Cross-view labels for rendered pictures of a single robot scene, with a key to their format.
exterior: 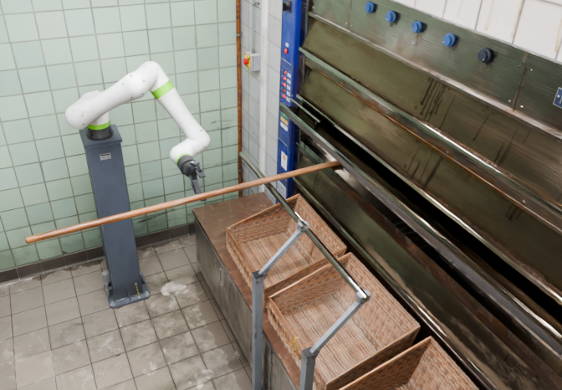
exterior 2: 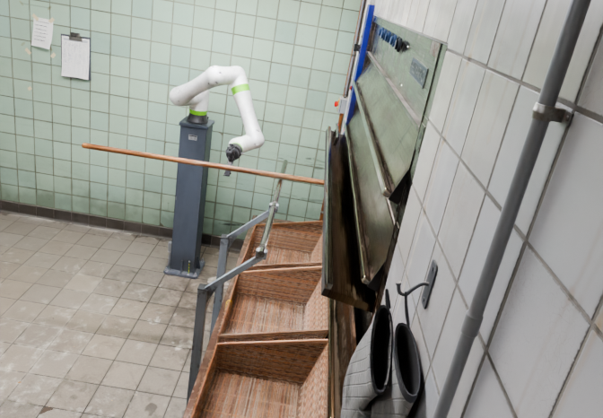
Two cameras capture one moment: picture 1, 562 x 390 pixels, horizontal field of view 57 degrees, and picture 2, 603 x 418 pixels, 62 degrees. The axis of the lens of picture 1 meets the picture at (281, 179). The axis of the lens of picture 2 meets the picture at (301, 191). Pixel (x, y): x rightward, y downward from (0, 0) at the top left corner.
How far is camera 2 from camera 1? 132 cm
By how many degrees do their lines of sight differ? 26
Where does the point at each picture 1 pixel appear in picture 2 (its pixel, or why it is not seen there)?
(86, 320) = (141, 272)
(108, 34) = (240, 57)
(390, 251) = not seen: hidden behind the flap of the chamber
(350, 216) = not seen: hidden behind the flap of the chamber
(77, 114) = (176, 91)
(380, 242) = not seen: hidden behind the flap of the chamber
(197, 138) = (251, 134)
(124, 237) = (190, 213)
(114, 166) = (196, 148)
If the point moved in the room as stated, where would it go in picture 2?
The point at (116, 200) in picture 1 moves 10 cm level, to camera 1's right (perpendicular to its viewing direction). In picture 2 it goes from (192, 178) to (203, 182)
